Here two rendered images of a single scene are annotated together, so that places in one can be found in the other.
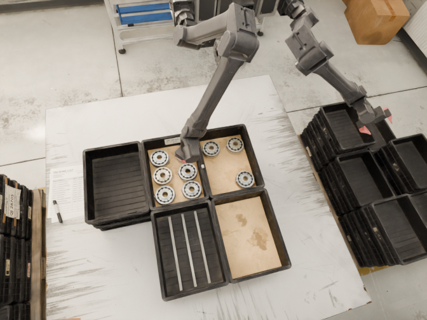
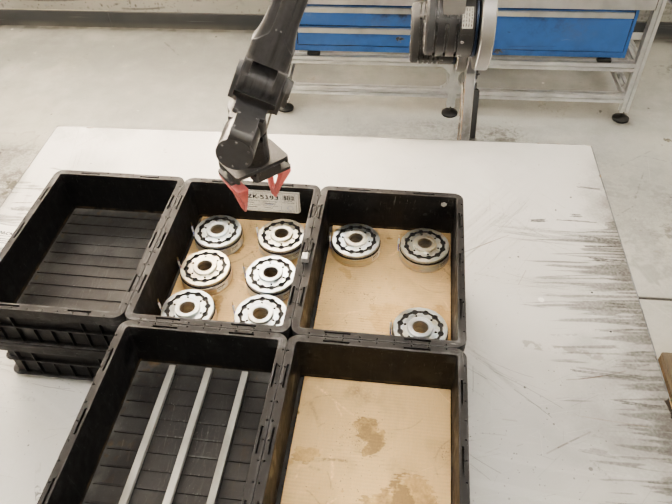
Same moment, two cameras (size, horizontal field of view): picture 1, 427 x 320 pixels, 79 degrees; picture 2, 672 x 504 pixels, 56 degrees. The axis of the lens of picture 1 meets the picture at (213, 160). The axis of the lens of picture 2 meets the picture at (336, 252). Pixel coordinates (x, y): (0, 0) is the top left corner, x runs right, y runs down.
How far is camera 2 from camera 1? 0.60 m
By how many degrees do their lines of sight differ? 26
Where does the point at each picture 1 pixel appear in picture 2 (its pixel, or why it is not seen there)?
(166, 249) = (122, 444)
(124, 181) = (114, 264)
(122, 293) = not seen: outside the picture
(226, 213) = (332, 403)
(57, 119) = (67, 146)
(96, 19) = not seen: hidden behind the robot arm
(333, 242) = not seen: outside the picture
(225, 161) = (385, 282)
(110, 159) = (113, 215)
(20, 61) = (93, 97)
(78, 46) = (205, 89)
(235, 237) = (329, 478)
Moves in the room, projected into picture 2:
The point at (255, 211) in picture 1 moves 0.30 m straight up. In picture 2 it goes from (423, 425) to (439, 311)
